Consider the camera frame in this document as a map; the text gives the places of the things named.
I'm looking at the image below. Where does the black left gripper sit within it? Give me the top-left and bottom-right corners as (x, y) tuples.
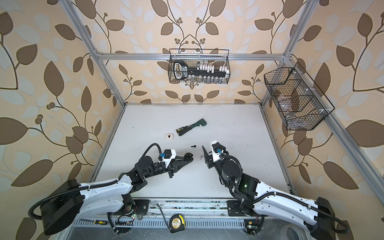
(142, 155), (188, 181)

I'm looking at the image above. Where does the black earbud case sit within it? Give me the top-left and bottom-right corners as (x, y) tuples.
(184, 153), (194, 162)

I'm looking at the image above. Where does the beige earbud charging case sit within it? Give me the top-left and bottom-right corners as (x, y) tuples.
(165, 133), (174, 140)

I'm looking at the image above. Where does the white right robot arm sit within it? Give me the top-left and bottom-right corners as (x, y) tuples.
(203, 142), (351, 240)

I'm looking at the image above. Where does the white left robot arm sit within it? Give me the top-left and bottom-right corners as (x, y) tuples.
(28, 143), (194, 236)

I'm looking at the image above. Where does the green rivet gun tool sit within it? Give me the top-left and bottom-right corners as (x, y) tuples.
(176, 119), (207, 136)

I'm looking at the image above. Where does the yellow black tape measure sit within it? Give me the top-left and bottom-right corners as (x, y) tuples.
(169, 214), (186, 234)

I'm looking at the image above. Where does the black socket set holder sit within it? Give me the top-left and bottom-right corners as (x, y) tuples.
(170, 60), (231, 82)

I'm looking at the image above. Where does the grey tape roll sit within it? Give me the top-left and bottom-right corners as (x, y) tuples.
(280, 224), (307, 240)

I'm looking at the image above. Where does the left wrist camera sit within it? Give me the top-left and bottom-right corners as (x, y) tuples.
(159, 150), (177, 169)

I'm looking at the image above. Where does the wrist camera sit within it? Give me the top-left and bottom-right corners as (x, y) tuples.
(210, 140), (226, 163)
(159, 150), (177, 169)

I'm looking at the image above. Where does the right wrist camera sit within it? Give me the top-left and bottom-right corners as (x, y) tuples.
(210, 140), (226, 163)

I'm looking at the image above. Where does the black wire basket back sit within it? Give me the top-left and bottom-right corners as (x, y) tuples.
(168, 48), (231, 85)

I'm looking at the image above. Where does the black wire basket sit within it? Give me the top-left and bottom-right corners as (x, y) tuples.
(264, 63), (335, 131)
(168, 48), (231, 85)

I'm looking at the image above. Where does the yellow handled screwdriver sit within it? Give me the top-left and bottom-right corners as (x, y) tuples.
(80, 220), (109, 226)

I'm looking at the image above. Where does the black wire basket right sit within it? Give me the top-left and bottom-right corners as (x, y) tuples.
(264, 63), (335, 131)

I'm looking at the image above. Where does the aluminium frame post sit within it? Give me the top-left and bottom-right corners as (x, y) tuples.
(260, 0), (319, 109)

